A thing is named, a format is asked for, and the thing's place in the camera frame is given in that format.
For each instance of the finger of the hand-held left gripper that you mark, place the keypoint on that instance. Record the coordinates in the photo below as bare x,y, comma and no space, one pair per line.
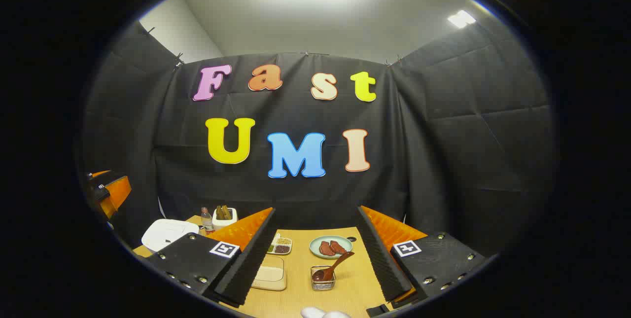
98,175
118,194

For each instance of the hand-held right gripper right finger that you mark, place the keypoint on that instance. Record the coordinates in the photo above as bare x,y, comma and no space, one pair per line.
377,259

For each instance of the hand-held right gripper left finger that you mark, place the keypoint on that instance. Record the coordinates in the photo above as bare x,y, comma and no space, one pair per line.
251,264

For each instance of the brown wooden spoon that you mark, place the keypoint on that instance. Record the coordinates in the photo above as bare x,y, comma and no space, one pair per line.
340,261

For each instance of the white divided dish with rice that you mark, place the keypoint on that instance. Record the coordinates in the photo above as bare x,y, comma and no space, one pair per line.
283,242

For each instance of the white rice cooker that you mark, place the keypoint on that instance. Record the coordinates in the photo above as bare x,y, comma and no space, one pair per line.
165,234

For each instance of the cream rectangular tray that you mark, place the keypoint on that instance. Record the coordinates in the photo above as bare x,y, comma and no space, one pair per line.
271,273

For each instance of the reddish brown meat slice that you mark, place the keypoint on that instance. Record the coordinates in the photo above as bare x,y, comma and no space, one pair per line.
326,249
338,247

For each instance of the white toaster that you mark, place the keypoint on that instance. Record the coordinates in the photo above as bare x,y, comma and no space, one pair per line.
224,224

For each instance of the brown toast slice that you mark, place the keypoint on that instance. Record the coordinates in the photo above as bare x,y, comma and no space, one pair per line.
227,212
219,212

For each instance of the clear bottle with red label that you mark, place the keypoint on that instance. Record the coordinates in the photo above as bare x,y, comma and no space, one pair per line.
207,220

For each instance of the pale green plate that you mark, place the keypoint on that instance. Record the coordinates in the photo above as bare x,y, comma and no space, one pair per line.
314,247

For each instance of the black backdrop cloth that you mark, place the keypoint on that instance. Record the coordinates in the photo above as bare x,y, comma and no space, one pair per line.
419,160

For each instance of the small ceiling light panel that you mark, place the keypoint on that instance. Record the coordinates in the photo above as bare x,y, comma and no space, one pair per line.
461,18

